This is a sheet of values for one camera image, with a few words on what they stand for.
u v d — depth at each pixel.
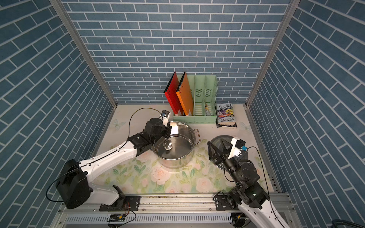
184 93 0.91
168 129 0.72
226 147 0.67
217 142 1.01
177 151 0.95
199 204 0.75
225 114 1.09
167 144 0.92
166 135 0.72
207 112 1.15
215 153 0.57
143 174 0.84
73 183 0.40
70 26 0.77
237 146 0.56
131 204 0.73
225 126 1.05
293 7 0.71
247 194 0.51
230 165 0.58
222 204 0.73
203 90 1.15
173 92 0.87
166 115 0.68
